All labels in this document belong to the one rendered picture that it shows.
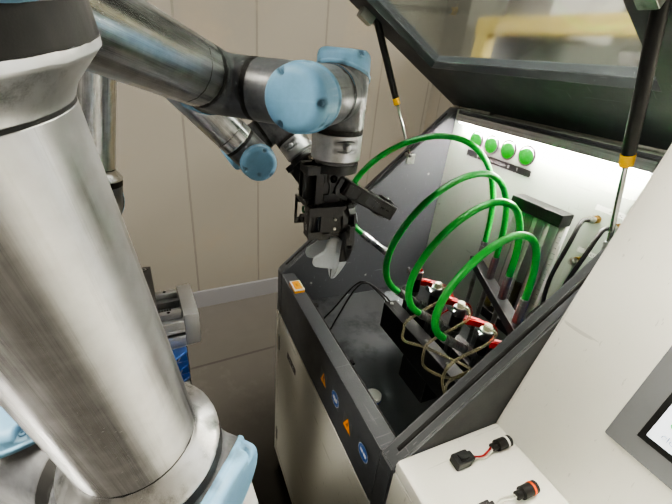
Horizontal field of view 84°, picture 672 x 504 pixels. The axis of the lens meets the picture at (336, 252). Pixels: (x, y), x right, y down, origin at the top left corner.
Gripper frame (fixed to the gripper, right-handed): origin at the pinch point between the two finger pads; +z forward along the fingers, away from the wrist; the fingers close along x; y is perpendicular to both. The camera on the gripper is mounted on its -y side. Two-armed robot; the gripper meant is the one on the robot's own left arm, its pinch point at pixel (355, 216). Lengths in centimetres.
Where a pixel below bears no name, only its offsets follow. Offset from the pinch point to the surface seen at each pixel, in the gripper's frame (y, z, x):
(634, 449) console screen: -21, 46, 43
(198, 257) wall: 118, -31, -115
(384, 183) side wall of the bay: -8.8, -2.2, -24.5
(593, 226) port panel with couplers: -42, 31, 5
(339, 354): 18.5, 23.5, 16.0
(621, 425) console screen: -22, 44, 41
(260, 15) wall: 1, -108, -110
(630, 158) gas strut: -43, 14, 32
